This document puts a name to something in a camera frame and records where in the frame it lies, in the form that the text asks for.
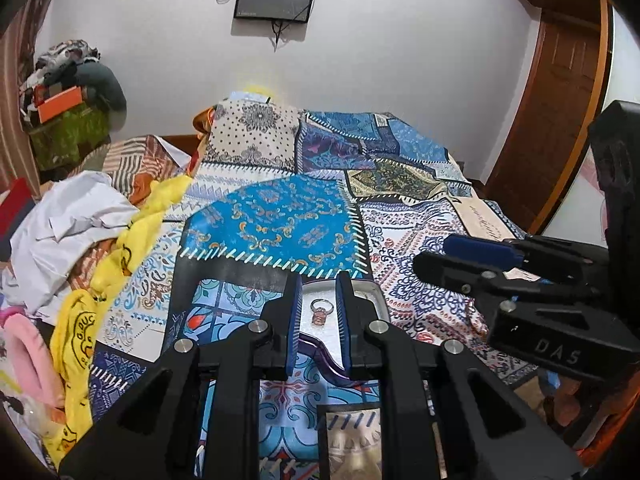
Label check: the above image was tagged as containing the orange box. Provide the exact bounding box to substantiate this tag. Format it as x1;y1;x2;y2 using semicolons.
37;85;84;124

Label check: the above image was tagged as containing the brown striped cloth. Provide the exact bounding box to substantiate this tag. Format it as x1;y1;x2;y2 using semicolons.
101;135;194;207

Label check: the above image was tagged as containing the yellow printed cloth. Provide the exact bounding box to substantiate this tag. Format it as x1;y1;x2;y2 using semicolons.
42;175;194;472

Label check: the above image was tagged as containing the blue patchwork blanket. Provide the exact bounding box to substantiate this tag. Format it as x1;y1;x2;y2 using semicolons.
65;92;553;480

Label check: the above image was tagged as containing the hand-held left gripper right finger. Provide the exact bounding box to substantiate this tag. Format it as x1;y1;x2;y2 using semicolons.
335;272;582;480

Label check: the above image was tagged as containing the white dotted patterned pillow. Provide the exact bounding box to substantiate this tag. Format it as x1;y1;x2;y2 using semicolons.
201;99;302;172

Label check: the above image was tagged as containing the pink cloth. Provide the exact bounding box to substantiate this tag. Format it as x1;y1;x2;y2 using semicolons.
0;306;67;411

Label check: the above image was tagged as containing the red cloth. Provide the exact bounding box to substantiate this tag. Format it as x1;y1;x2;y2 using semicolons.
0;177;32;237

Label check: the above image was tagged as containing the wooden door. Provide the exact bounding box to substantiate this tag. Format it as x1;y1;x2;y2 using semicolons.
482;0;615;237

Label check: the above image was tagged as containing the person's right hand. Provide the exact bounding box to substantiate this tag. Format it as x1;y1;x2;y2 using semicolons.
545;375;640;466

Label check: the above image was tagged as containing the green patterned cloth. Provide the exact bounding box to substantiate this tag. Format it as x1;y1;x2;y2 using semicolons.
27;106;112;172

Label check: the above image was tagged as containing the purple tray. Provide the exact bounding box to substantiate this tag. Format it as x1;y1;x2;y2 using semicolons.
298;332;352;379

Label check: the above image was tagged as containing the silver ring with pink charm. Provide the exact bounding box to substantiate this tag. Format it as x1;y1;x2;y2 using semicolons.
310;297;331;329

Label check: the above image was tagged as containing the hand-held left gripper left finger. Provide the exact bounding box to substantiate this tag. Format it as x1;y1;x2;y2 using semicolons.
59;275;304;480

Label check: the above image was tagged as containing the white crumpled cloth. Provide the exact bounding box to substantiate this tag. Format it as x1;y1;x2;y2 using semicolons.
9;170;142;327

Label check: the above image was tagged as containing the white rectangular tray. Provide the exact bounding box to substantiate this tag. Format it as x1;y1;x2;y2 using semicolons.
299;280;392;323

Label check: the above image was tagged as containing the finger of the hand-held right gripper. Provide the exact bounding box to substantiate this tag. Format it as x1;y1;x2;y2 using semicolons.
442;233;611;287
412;251;557;311

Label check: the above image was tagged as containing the pile of clothes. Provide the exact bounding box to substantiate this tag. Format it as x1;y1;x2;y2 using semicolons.
19;40;128;171

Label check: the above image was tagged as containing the brown striped curtain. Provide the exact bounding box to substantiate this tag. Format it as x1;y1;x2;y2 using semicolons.
0;0;69;203

